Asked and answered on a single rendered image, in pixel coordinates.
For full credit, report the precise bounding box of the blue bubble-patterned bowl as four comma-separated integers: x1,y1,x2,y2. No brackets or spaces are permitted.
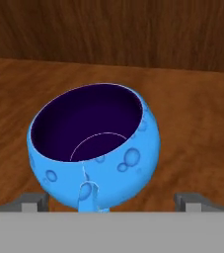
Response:
26,82,162,213

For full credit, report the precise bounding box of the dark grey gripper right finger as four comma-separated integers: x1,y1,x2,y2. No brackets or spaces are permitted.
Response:
174,193,224,212

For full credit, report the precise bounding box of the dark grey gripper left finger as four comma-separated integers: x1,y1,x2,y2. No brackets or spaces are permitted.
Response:
0,193,50,212

